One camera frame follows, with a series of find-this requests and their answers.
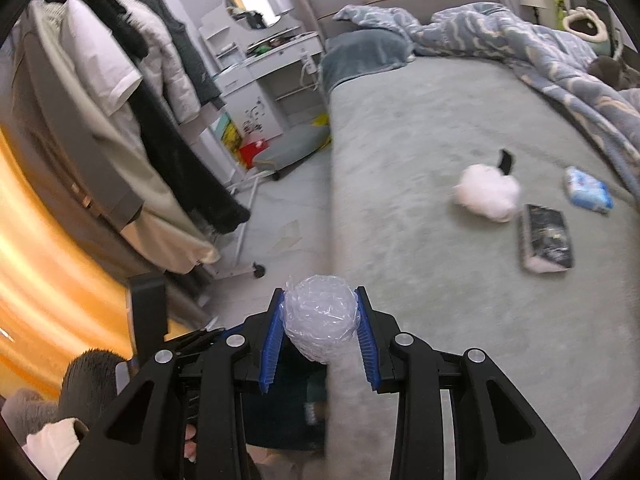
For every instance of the dark teal trash bin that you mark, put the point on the dark teal trash bin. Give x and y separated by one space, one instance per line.
285 410

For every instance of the red box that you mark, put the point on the red box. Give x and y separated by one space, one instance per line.
252 152

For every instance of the blue tissue pack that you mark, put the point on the blue tissue pack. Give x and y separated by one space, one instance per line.
589 190

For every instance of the yellow paper scrap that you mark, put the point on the yellow paper scrap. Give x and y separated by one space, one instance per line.
320 121

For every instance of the white vanity table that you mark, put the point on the white vanity table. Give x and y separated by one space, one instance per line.
260 90

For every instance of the long black garment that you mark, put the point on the long black garment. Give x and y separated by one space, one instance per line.
190 170

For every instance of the bubble wrap roll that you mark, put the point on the bubble wrap roll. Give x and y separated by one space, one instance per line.
320 317

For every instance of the cream coat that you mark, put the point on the cream coat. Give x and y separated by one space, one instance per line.
170 230

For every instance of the dark brown plush item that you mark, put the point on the dark brown plush item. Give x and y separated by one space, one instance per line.
607 71

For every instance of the white clothes rack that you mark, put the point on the white clothes rack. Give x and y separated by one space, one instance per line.
245 230

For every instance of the silver lamp shade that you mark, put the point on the silver lamp shade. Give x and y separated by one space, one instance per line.
280 4

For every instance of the black wet wipe packet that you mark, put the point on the black wet wipe packet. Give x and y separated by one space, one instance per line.
547 240

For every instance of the black scarf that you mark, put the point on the black scarf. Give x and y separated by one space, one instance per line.
115 10

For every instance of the blue-grey pillow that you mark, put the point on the blue-grey pillow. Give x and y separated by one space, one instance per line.
365 55

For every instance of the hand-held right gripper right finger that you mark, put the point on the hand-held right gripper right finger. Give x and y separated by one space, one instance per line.
367 355

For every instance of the dark grey knit vest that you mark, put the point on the dark grey knit vest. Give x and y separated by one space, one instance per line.
192 55

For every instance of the taupe coat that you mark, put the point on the taupe coat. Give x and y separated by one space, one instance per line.
75 125

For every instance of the cream and green cat bed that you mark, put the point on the cream and green cat bed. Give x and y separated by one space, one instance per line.
585 30

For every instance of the yellow printed bag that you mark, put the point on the yellow printed bag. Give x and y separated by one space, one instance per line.
230 132

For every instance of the person's left hand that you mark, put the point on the person's left hand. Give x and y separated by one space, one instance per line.
190 445

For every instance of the white shirt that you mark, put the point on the white shirt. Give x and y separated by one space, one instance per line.
100 55

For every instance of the black curved plastic piece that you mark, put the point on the black curved plastic piece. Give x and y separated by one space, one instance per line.
506 161

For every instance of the white power strip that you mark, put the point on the white power strip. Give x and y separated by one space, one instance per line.
305 59

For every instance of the grey cushioned stool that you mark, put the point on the grey cushioned stool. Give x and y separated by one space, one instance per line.
290 147

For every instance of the black office chair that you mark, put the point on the black office chair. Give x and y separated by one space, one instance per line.
602 15

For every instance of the white puffer jacket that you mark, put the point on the white puffer jacket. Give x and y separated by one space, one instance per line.
165 65

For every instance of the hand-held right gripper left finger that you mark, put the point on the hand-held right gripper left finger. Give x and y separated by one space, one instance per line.
270 355

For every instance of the blue patterned blanket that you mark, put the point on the blue patterned blanket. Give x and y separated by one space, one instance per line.
525 35

